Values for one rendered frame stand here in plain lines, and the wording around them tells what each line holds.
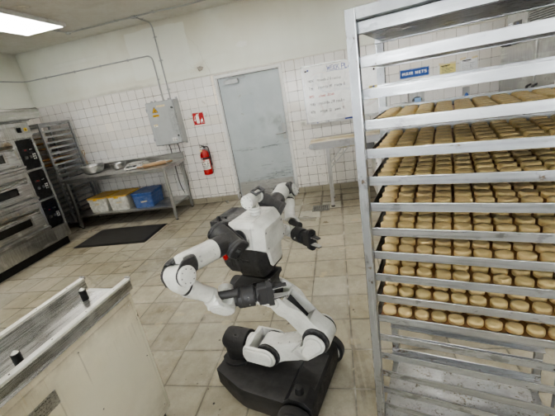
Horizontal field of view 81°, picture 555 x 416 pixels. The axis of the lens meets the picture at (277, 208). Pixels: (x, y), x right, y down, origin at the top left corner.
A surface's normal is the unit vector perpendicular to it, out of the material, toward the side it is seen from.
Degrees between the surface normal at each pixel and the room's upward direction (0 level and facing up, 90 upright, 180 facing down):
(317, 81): 90
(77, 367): 90
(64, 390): 90
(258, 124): 90
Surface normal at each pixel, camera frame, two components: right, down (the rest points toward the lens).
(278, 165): -0.16, 0.35
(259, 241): 0.31, 0.18
